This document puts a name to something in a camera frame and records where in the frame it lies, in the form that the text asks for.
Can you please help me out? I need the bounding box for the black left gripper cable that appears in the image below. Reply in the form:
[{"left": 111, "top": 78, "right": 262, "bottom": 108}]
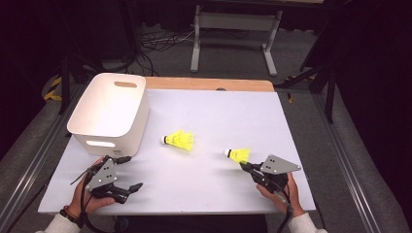
[{"left": 70, "top": 166, "right": 110, "bottom": 233}]

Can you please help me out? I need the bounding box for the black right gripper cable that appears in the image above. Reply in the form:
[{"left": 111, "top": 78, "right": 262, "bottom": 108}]
[{"left": 267, "top": 181, "right": 294, "bottom": 233}]

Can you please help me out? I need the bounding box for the grey metal floor rail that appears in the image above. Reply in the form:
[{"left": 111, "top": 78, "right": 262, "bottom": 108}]
[
  {"left": 311, "top": 92, "right": 384, "bottom": 233},
  {"left": 0, "top": 85, "right": 86, "bottom": 227}
]

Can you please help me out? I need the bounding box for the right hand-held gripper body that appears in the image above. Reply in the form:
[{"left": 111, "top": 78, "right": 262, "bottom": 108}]
[{"left": 251, "top": 153, "right": 302, "bottom": 194}]

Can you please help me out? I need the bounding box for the yellow black floor tape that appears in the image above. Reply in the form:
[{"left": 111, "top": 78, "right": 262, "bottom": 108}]
[{"left": 43, "top": 76, "right": 63, "bottom": 102}]

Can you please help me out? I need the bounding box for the white plastic storage bin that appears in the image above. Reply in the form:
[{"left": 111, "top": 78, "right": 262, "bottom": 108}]
[{"left": 66, "top": 72, "right": 151, "bottom": 159}]

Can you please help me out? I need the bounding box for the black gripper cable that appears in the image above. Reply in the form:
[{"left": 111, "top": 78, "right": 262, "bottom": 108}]
[
  {"left": 70, "top": 166, "right": 110, "bottom": 233},
  {"left": 267, "top": 181, "right": 294, "bottom": 233}
]

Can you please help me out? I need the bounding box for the dark curtain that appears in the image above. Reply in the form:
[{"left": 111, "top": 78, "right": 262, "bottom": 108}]
[
  {"left": 0, "top": 0, "right": 139, "bottom": 158},
  {"left": 299, "top": 0, "right": 412, "bottom": 224}
]

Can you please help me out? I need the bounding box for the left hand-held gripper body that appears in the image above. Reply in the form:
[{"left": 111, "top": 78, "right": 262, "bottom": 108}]
[{"left": 85, "top": 155, "right": 130, "bottom": 205}]

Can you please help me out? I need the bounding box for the person's left hand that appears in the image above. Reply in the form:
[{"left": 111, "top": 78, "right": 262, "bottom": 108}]
[{"left": 67, "top": 156, "right": 117, "bottom": 216}]

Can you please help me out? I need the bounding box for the white metal desk frame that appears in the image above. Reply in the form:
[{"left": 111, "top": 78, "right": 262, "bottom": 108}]
[{"left": 189, "top": 4, "right": 284, "bottom": 78}]

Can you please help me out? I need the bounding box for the person's right hand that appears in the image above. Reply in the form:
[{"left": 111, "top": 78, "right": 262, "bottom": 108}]
[{"left": 256, "top": 173, "right": 306, "bottom": 218}]

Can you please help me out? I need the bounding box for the beaded bracelet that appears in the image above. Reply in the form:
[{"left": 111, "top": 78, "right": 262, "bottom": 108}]
[{"left": 59, "top": 205, "right": 84, "bottom": 228}]

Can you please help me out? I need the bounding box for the bundle of floor cables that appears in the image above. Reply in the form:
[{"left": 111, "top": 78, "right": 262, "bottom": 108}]
[{"left": 139, "top": 28, "right": 251, "bottom": 78}]

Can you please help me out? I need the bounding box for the black metal stand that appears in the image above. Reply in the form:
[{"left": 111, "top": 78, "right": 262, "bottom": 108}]
[
  {"left": 57, "top": 52, "right": 110, "bottom": 116},
  {"left": 275, "top": 61, "right": 338, "bottom": 124}
]

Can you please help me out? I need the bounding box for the person's dark lap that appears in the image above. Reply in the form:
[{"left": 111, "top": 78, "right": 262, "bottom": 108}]
[{"left": 120, "top": 214, "right": 269, "bottom": 233}]

